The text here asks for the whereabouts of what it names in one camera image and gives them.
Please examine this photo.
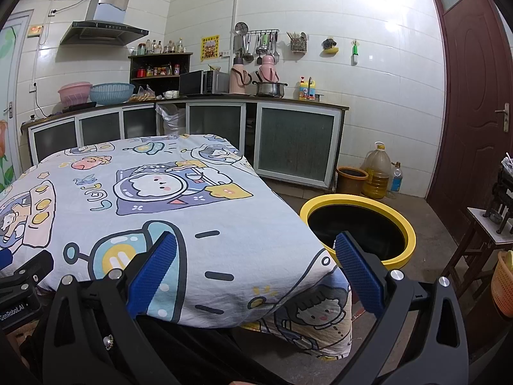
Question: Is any orange plastic basket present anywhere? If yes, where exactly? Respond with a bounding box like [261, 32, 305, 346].
[491, 251, 513, 317]

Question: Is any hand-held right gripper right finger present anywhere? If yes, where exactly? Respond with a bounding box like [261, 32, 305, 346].
[334, 230, 469, 385]

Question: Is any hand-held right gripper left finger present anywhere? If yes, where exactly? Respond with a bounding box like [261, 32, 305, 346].
[42, 232, 179, 385]

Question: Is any black induction cooktop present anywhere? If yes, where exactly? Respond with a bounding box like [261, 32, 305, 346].
[62, 102, 98, 113]

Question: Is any brown plastic bucket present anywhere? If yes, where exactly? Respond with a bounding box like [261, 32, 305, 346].
[336, 166, 368, 195]

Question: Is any flower print glass door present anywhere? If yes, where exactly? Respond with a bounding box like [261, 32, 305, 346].
[0, 10, 35, 193]

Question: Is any cartoon printed tablecloth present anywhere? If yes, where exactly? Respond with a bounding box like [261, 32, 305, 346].
[0, 133, 353, 359]

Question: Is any wooden stool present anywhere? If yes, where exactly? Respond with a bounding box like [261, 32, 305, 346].
[443, 206, 513, 301]

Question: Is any wire chopstick basket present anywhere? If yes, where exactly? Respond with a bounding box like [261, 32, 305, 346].
[286, 30, 308, 54]

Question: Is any rack of hanging utensils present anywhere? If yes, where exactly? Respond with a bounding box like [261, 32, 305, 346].
[244, 29, 280, 65]

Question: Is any steel cooking pot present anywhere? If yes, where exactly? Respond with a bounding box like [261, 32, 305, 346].
[252, 81, 288, 98]

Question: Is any steel strainer ladle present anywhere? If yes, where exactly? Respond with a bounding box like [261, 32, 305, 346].
[234, 22, 250, 56]

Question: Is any dark red door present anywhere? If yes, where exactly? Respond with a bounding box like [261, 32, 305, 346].
[427, 0, 513, 245]

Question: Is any row of glass bottles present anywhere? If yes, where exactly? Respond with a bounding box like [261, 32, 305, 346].
[136, 39, 187, 56]

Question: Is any dark wooden shelf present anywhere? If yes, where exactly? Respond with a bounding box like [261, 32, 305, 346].
[128, 52, 194, 97]

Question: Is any steel range hood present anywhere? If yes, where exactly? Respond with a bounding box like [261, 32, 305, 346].
[60, 0, 150, 47]

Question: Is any clear bag of snacks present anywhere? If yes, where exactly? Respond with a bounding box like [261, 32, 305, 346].
[128, 85, 157, 103]

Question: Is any kitchen cabinet with glass doors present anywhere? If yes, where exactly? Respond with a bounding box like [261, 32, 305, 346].
[21, 95, 350, 191]

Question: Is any yellow wall poster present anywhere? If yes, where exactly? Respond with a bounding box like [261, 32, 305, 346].
[200, 35, 220, 63]

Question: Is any row of seasoning jars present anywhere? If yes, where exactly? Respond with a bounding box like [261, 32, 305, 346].
[136, 63, 181, 78]

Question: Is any pink plastic basin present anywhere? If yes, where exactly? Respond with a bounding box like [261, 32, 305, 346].
[57, 82, 94, 107]

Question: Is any black bin with yellow rim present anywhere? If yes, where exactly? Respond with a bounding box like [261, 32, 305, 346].
[300, 193, 417, 270]

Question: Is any black metal machine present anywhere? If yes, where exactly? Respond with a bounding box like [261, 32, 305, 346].
[483, 160, 513, 233]

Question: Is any blue label water bottle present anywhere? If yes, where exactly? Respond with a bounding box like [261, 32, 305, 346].
[390, 161, 403, 199]

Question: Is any large cooking oil jug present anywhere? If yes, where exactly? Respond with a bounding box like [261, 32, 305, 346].
[362, 142, 392, 200]

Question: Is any bright pink thermos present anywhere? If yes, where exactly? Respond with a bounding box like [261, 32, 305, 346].
[257, 54, 279, 85]

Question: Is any salmon pink thermos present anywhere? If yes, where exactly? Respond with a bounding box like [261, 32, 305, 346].
[229, 57, 251, 94]

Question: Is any grey microwave oven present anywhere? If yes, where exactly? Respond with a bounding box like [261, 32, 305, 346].
[179, 70, 230, 96]

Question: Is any white woven sack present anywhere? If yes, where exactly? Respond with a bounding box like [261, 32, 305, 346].
[158, 104, 187, 136]

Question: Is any blue plastic basket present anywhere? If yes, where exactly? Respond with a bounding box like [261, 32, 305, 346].
[89, 83, 136, 106]

